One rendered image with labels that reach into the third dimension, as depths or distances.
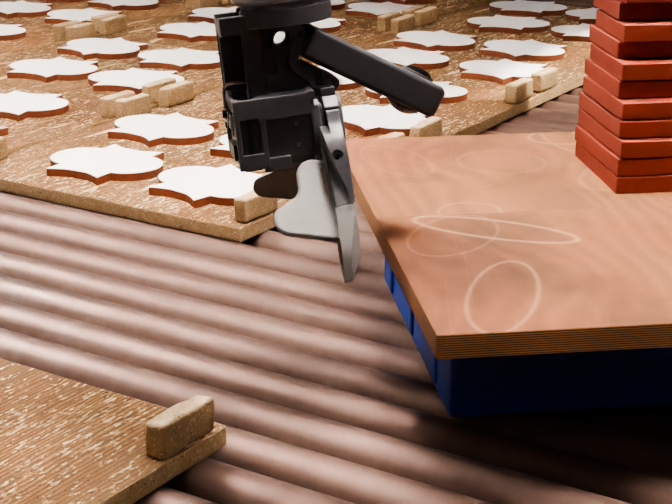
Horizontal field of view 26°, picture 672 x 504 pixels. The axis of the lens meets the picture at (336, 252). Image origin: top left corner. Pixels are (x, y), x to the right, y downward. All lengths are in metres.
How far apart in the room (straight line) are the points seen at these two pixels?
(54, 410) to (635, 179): 0.52
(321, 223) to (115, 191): 0.60
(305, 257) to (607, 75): 0.36
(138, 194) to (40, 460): 0.63
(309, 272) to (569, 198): 0.31
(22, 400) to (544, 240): 0.42
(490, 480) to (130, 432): 0.26
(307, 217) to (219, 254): 0.44
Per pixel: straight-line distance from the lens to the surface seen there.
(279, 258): 1.45
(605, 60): 1.31
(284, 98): 1.07
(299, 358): 1.22
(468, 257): 1.09
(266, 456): 1.07
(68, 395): 1.13
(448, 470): 1.05
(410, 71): 1.11
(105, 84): 2.11
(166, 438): 1.01
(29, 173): 1.71
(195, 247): 1.51
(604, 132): 1.30
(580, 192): 1.26
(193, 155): 1.76
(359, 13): 2.68
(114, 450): 1.04
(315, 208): 1.06
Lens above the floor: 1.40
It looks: 19 degrees down
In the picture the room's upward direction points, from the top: straight up
